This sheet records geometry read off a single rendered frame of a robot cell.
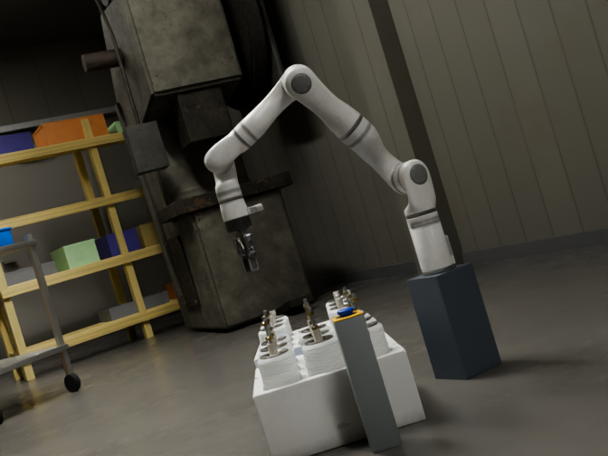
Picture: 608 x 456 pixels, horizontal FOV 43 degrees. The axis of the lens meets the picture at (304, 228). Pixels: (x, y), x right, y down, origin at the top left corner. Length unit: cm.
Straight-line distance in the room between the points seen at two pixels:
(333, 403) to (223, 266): 322
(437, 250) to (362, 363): 55
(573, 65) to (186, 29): 255
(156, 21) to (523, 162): 254
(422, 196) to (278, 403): 72
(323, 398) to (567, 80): 265
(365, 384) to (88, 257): 492
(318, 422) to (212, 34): 386
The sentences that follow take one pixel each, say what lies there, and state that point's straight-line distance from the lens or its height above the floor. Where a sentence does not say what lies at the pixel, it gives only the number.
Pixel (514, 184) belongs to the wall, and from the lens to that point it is 452.
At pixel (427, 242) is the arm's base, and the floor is 39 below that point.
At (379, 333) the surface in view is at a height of 23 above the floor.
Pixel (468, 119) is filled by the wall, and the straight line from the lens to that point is 467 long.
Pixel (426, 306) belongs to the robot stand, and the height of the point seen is 22.
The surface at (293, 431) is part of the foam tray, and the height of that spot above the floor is 7.
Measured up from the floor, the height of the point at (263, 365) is 24.
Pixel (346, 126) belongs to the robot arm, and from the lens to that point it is 216.
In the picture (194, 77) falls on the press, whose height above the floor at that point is 168.
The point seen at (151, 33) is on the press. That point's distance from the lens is 533.
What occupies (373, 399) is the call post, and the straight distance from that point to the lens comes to 181.
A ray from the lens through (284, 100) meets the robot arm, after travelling 220.
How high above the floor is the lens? 55
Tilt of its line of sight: level
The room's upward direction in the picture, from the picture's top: 17 degrees counter-clockwise
